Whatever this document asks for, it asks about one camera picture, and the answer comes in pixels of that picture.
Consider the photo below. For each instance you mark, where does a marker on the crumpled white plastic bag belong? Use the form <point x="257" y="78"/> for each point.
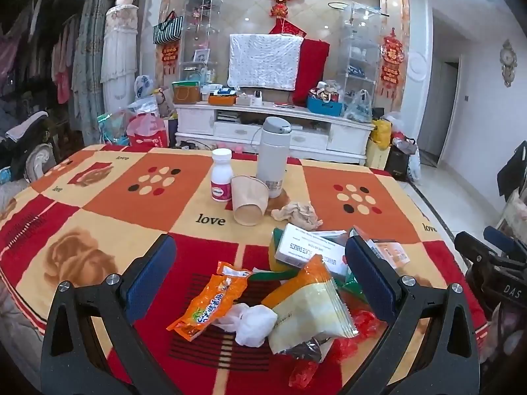
<point x="255" y="325"/>

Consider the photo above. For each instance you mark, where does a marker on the yellow white wafer packet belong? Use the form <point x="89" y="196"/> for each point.
<point x="313" y="312"/>

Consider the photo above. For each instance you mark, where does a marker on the brown paper bag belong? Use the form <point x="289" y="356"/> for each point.
<point x="187" y="94"/>

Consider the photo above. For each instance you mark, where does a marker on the black jacket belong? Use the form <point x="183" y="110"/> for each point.
<point x="512" y="168"/>

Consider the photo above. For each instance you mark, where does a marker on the white television cabinet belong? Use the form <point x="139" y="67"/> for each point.
<point x="350" y="135"/>

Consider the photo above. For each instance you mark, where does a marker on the large red hanging ornament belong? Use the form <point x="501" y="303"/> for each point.
<point x="392" y="61"/>

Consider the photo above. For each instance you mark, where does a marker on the dark brown wrapper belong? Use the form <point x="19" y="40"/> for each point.
<point x="302" y="352"/>

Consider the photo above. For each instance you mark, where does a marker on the striped tote bag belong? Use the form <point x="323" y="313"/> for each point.
<point x="168" y="31"/>

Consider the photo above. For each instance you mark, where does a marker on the green yellow scouring sponge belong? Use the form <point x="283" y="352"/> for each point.
<point x="280" y="261"/>

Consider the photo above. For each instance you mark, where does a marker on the patterned curtain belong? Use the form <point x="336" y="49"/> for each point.
<point x="88" y="70"/>

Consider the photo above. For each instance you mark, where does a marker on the brown paper cup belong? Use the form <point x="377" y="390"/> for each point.
<point x="249" y="201"/>

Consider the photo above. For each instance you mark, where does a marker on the orange snack packet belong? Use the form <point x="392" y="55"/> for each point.
<point x="206" y="304"/>

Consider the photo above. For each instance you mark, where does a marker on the red cloth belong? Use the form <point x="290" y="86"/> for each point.
<point x="315" y="70"/>

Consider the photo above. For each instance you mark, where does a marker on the white printed bag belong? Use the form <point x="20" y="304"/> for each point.
<point x="413" y="164"/>

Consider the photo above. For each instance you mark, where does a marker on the ornate wall clock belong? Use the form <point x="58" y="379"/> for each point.
<point x="509" y="61"/>

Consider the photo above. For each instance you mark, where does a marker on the red plastic bag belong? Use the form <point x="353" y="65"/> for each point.
<point x="146" y="131"/>

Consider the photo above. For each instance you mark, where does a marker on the white orange medicine box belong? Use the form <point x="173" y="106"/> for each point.
<point x="391" y="251"/>

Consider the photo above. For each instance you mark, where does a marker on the glass display shelf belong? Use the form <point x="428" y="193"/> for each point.
<point x="201" y="41"/>
<point x="362" y="49"/>

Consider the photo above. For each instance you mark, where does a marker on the blue plastic basket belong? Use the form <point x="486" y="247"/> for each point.
<point x="324" y="106"/>

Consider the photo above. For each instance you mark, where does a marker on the white pill bottle pink label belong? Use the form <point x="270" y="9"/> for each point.
<point x="221" y="181"/>

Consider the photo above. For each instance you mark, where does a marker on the black paper bag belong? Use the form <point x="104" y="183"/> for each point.
<point x="397" y="162"/>

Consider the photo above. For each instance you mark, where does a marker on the red orange checkered blanket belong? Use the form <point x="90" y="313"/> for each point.
<point x="123" y="197"/>

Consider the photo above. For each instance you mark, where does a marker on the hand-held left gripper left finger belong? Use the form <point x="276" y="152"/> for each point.
<point x="150" y="279"/>

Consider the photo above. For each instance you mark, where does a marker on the red diamond paper ornament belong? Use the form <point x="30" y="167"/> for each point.
<point x="288" y="28"/>

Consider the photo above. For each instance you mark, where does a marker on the white security camera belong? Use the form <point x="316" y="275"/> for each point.
<point x="258" y="98"/>

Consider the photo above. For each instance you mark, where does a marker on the brown tissue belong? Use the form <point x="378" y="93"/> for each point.
<point x="298" y="214"/>

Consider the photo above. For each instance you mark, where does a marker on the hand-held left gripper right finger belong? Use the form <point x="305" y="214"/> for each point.
<point x="370" y="284"/>

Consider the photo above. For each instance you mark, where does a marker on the small red hanging ornament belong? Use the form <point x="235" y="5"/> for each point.
<point x="169" y="57"/>

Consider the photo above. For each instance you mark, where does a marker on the lace covered air conditioner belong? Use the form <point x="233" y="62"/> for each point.
<point x="119" y="57"/>

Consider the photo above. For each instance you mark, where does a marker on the television under white cloth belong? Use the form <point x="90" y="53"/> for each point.
<point x="263" y="61"/>

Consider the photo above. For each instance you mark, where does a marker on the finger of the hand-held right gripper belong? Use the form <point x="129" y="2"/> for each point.
<point x="500" y="238"/>
<point x="473" y="247"/>

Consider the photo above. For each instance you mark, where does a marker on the row of hanging clothes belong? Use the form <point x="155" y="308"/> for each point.
<point x="33" y="57"/>

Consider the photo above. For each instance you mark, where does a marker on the red plastic wrapper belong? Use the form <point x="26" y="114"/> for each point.
<point x="362" y="329"/>

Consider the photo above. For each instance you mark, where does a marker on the yellow bag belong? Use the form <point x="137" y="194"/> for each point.
<point x="382" y="133"/>

